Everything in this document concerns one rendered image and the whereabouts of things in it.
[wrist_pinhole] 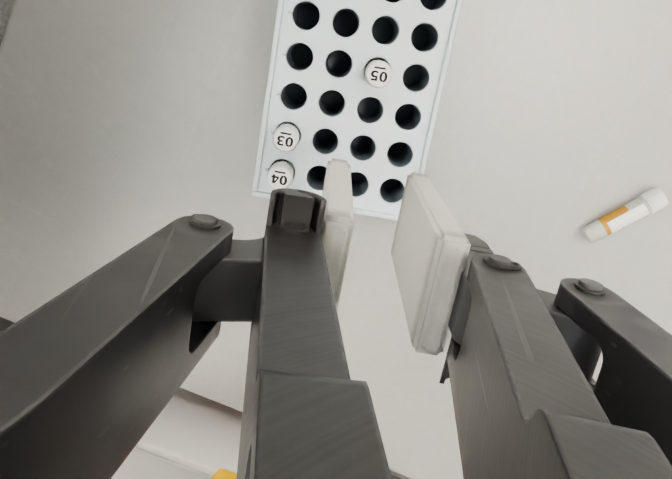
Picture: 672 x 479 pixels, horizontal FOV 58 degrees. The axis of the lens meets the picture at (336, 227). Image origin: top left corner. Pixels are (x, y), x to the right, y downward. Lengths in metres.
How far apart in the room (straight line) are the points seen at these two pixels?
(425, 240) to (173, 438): 0.28
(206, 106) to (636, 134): 0.24
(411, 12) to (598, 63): 0.11
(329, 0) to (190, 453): 0.27
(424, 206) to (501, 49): 0.19
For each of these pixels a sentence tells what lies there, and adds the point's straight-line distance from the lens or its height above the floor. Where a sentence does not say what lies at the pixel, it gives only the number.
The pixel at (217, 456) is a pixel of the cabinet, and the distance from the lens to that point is 0.41.
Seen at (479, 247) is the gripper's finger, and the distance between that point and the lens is 0.17.
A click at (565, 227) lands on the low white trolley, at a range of 0.38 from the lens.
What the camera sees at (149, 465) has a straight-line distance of 0.39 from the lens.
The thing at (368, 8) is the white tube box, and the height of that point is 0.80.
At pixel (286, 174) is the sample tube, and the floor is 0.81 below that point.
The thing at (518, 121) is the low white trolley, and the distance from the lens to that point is 0.35.
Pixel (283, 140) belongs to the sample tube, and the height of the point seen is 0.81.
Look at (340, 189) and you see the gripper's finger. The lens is 0.16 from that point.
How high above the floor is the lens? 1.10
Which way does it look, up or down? 72 degrees down
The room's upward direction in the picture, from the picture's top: 178 degrees counter-clockwise
